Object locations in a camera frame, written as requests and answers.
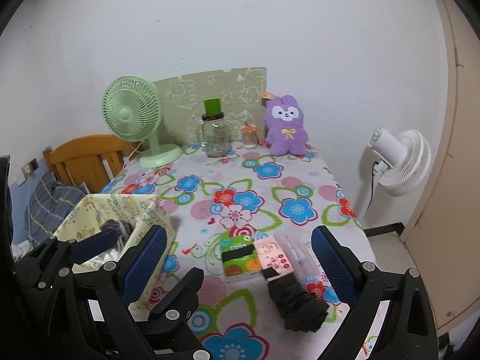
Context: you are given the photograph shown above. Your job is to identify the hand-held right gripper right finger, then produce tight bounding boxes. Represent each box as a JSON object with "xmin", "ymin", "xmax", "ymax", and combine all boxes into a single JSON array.
[{"xmin": 311, "ymin": 226, "xmax": 439, "ymax": 360}]

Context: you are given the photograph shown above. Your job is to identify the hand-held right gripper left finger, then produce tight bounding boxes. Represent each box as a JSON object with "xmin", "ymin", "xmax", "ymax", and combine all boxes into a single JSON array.
[{"xmin": 43, "ymin": 224, "xmax": 168, "ymax": 360}]

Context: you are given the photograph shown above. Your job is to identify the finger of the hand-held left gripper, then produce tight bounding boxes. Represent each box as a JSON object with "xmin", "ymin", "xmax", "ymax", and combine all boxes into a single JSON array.
[
  {"xmin": 133, "ymin": 267, "xmax": 213, "ymax": 360},
  {"xmin": 15, "ymin": 229, "xmax": 119, "ymax": 291}
]

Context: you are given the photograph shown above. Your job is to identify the yellow printed fabric storage box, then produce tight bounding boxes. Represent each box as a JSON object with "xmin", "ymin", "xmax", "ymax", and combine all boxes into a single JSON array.
[{"xmin": 53, "ymin": 194, "xmax": 177, "ymax": 310}]

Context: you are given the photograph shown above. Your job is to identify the clear plastic pen case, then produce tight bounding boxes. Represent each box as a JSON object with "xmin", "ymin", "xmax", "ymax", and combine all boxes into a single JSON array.
[{"xmin": 274, "ymin": 231, "xmax": 319, "ymax": 289}]

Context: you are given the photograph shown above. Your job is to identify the black socks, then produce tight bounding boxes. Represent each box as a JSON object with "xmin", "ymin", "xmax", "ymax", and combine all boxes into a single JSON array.
[{"xmin": 267, "ymin": 272, "xmax": 329, "ymax": 333}]

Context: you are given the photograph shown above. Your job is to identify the pink printed tissue packet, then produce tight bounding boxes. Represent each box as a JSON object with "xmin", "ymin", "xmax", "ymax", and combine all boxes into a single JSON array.
[{"xmin": 254, "ymin": 237, "xmax": 295, "ymax": 275}]

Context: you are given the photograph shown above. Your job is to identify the blue plaid blanket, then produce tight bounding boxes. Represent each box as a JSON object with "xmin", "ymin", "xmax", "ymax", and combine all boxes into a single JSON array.
[{"xmin": 24, "ymin": 172, "xmax": 89, "ymax": 241}]

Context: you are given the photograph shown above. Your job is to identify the green printed tissue packet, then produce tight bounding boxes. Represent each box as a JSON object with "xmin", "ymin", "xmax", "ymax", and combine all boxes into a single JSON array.
[{"xmin": 220, "ymin": 237, "xmax": 263, "ymax": 283}]

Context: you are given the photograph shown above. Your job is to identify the floral tablecloth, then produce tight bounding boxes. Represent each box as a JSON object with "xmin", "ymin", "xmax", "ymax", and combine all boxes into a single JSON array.
[{"xmin": 54, "ymin": 143, "xmax": 377, "ymax": 360}]

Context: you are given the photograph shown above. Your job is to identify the white standing fan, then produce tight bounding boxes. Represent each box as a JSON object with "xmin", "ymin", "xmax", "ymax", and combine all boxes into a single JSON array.
[{"xmin": 358, "ymin": 127, "xmax": 432, "ymax": 229}]

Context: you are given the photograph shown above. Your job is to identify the green desk fan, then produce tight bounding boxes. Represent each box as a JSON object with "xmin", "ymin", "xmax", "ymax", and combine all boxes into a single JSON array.
[{"xmin": 101, "ymin": 76, "xmax": 183, "ymax": 168}]

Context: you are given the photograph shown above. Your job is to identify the purple plush toy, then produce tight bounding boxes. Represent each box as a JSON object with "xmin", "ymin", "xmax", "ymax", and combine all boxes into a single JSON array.
[{"xmin": 259, "ymin": 94, "xmax": 310, "ymax": 156}]

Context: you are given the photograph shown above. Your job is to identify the glass jar with green lid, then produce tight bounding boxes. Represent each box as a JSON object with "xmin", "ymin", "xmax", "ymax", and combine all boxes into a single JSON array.
[{"xmin": 201, "ymin": 98, "xmax": 230, "ymax": 158}]

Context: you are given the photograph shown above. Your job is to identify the small jar with orange lid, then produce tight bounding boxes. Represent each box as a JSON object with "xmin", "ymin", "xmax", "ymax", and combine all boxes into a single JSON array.
[{"xmin": 241, "ymin": 124, "xmax": 259, "ymax": 149}]

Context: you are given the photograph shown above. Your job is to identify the beige wooden door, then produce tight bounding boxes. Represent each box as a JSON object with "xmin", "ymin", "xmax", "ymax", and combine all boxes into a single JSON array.
[{"xmin": 403, "ymin": 0, "xmax": 480, "ymax": 334}]

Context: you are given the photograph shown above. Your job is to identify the green patterned board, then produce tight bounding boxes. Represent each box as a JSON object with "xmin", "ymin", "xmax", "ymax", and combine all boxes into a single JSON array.
[{"xmin": 153, "ymin": 67, "xmax": 268, "ymax": 147}]

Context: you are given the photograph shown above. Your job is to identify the black fan power cable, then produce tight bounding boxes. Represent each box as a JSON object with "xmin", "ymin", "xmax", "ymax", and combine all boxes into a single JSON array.
[{"xmin": 368, "ymin": 161, "xmax": 378, "ymax": 211}]

